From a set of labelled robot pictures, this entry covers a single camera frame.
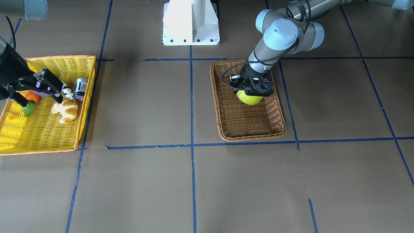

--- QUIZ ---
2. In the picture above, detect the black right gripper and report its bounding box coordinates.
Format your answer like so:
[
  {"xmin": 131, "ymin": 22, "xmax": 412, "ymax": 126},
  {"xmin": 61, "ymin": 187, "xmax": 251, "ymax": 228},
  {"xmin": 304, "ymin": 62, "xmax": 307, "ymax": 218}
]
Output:
[{"xmin": 0, "ymin": 49, "xmax": 63, "ymax": 107}]

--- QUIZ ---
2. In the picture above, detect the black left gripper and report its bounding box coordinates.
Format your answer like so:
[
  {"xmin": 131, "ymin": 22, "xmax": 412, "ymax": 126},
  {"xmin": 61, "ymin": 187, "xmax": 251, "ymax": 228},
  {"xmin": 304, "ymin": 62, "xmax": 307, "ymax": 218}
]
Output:
[{"xmin": 229, "ymin": 64, "xmax": 274, "ymax": 97}]

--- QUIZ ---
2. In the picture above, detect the yellow tape roll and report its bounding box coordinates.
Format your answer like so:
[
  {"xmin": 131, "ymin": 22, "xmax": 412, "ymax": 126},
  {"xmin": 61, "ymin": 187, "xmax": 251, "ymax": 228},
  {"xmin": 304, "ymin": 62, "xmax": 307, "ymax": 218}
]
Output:
[{"xmin": 236, "ymin": 90, "xmax": 263, "ymax": 105}]

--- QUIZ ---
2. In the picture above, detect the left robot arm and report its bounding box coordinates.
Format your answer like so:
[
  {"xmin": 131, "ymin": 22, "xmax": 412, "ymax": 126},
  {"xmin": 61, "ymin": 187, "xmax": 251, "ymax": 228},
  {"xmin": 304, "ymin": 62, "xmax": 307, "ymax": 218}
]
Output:
[{"xmin": 222, "ymin": 0, "xmax": 349, "ymax": 105}]

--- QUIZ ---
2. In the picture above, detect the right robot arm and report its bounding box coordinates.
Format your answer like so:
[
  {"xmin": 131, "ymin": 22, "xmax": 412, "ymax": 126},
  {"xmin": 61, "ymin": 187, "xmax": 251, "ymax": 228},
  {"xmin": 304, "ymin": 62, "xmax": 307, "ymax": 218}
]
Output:
[{"xmin": 0, "ymin": 0, "xmax": 63, "ymax": 107}]

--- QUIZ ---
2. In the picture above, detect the brown wicker basket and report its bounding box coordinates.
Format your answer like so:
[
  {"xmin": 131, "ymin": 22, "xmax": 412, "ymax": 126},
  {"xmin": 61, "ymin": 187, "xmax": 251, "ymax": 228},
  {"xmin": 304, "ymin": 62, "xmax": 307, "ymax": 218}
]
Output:
[{"xmin": 210, "ymin": 60, "xmax": 286, "ymax": 142}]

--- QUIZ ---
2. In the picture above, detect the yellow woven plastic basket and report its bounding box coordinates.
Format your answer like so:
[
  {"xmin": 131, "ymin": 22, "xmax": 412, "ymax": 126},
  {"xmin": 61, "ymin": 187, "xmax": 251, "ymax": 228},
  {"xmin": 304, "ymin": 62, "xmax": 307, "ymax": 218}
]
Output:
[{"xmin": 0, "ymin": 55, "xmax": 96, "ymax": 155}]

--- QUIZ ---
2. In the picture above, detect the toy carrot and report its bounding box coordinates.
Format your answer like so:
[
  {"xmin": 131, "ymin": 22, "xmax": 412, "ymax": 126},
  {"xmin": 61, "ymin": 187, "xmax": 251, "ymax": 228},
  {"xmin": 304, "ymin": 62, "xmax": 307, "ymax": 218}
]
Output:
[{"xmin": 22, "ymin": 91, "xmax": 40, "ymax": 118}]

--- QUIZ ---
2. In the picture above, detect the purple foam cube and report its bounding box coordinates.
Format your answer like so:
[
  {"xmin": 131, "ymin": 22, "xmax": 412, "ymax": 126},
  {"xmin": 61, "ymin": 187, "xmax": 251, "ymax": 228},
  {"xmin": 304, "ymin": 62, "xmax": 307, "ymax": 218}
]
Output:
[{"xmin": 32, "ymin": 82, "xmax": 51, "ymax": 97}]

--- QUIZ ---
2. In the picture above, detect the panda figurine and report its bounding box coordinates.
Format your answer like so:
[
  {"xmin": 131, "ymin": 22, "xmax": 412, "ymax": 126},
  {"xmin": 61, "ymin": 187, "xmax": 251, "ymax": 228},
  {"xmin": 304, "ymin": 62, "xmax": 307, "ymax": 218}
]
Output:
[{"xmin": 61, "ymin": 82, "xmax": 74, "ymax": 99}]

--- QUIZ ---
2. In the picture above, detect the toy croissant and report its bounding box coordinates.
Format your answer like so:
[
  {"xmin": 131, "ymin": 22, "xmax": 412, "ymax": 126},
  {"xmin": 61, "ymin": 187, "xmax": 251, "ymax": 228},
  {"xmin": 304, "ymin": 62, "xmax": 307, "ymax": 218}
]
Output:
[{"xmin": 51, "ymin": 99, "xmax": 78, "ymax": 124}]

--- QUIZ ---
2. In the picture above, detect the small dark labelled can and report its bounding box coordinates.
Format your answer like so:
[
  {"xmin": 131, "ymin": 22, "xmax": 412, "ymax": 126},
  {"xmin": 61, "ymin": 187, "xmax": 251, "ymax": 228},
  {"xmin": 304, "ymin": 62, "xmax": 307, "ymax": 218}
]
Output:
[{"xmin": 74, "ymin": 78, "xmax": 88, "ymax": 102}]

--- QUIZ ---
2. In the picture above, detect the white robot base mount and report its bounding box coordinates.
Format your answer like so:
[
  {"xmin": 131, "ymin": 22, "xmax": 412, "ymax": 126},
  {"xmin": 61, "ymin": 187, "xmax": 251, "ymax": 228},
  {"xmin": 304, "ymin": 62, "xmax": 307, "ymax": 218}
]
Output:
[{"xmin": 162, "ymin": 0, "xmax": 220, "ymax": 46}]

